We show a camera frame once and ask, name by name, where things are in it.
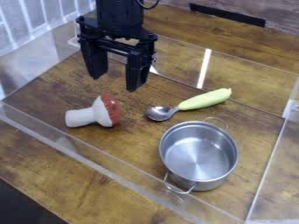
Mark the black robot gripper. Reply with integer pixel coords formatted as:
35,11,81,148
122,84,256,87
76,0,159,92

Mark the green handled metal spoon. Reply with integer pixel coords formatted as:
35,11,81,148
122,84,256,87
146,88,232,122

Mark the red and white toy mushroom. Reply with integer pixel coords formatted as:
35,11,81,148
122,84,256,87
65,94,122,128

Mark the black strip on table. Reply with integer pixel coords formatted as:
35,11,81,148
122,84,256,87
190,3,267,27

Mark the small stainless steel pot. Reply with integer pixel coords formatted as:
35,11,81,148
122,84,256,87
159,117,239,195

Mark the clear acrylic triangular bracket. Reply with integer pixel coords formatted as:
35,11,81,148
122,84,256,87
68,37,80,47

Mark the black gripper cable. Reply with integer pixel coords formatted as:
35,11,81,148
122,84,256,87
135,0,162,11

